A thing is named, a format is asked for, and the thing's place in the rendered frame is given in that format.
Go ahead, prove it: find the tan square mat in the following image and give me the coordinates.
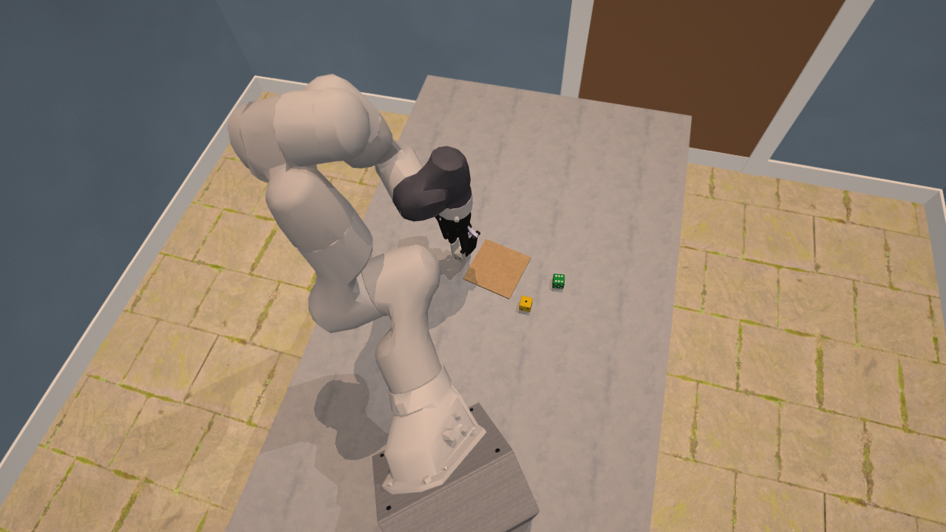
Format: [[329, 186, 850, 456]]
[[463, 239, 531, 299]]

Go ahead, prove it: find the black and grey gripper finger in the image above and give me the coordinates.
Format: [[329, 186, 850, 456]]
[[435, 214, 460, 257], [455, 226, 480, 264]]

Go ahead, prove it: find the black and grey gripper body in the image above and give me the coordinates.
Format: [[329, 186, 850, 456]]
[[440, 212, 472, 234]]

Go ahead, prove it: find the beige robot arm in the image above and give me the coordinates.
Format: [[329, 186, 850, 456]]
[[228, 74, 486, 494]]

